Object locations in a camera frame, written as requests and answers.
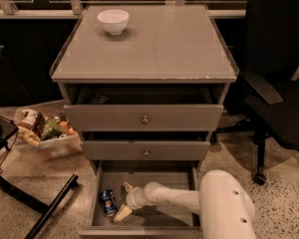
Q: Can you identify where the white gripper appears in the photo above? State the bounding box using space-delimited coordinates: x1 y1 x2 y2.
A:
114 182 154 223

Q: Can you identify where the black stand with base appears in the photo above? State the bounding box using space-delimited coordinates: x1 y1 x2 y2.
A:
0 116 79 239

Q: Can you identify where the dark item in top drawer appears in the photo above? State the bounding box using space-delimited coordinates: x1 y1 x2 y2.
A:
90 95 109 105

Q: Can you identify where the blue pepsi can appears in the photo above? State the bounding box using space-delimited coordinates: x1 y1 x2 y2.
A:
99 189 118 217

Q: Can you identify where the white ceramic bowl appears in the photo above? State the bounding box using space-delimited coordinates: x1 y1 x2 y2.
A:
97 9 130 35

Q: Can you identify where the grey drawer cabinet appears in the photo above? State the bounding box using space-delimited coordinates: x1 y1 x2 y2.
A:
49 4 240 171

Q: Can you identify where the clear plastic snack bin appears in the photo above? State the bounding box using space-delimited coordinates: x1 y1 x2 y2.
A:
14 100 82 159

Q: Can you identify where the grey drawer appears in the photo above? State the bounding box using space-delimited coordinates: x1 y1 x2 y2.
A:
64 85 222 131
82 131 210 160
79 161 203 239

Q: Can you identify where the grey top drawer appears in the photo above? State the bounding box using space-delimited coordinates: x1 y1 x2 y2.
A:
64 85 222 131

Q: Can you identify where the brown chip bag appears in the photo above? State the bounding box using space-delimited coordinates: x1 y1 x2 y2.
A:
17 109 42 146

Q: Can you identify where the black office chair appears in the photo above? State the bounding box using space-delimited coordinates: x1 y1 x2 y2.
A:
223 0 299 185

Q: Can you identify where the green snack bag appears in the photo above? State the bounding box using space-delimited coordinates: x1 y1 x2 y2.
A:
41 119 62 140

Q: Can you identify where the black cable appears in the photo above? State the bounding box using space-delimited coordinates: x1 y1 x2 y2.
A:
0 129 20 175

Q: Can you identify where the grey middle drawer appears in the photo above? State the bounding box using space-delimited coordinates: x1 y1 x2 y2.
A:
82 131 210 160

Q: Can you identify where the grey bottom drawer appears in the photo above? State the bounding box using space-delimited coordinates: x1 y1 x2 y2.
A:
79 161 203 239

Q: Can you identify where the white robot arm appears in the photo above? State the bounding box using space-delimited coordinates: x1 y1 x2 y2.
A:
114 170 256 239

